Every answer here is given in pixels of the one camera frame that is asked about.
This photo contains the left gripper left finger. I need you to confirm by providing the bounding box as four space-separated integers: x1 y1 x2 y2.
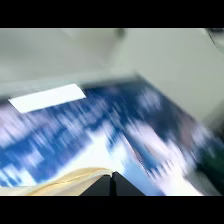
79 174 112 197

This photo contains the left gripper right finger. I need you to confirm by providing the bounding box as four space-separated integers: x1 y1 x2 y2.
112 171 146 197

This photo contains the cream garment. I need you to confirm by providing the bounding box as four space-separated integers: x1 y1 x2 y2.
0 167 114 197

